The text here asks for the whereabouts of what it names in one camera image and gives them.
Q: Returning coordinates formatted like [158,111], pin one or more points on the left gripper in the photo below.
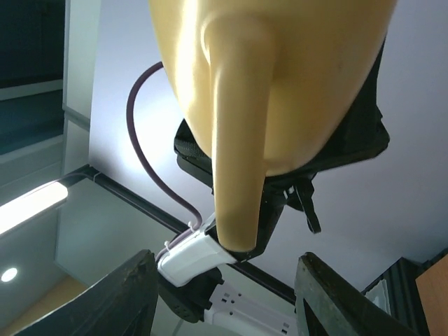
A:
[360,136]

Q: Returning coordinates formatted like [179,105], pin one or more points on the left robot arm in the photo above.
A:
[191,283]

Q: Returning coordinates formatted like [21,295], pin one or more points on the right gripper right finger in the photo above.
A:
[327,304]

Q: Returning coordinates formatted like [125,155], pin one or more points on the yellow ceramic mug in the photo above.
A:
[263,85]

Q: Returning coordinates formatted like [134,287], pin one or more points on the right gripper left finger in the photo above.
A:
[122,303]

